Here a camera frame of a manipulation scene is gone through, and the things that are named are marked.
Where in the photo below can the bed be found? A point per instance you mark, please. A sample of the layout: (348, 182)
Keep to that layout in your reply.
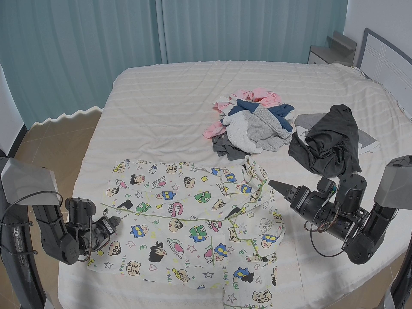
(161, 108)

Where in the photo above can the grey garment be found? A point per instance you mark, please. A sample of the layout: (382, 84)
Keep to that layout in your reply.
(367, 142)

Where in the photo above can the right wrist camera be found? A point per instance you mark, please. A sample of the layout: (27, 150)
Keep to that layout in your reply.
(326, 187)

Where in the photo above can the blue-green curtain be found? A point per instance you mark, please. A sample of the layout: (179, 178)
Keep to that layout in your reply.
(80, 43)
(257, 18)

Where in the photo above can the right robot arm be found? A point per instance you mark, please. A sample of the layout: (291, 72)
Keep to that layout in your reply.
(379, 224)

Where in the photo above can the white printed pyjama top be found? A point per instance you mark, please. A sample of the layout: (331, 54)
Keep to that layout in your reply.
(193, 230)

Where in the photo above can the black garment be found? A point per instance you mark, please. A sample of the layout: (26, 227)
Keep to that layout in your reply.
(334, 140)

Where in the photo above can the grey bedside table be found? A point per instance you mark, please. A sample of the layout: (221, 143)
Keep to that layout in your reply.
(325, 55)

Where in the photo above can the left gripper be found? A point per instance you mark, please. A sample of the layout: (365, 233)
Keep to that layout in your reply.
(107, 227)

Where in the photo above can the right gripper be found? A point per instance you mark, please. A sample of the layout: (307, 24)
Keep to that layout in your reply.
(305, 201)

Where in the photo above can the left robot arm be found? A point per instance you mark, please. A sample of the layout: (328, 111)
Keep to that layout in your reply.
(54, 237)

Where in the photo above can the pile of clothes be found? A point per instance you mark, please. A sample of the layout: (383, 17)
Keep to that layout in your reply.
(257, 130)

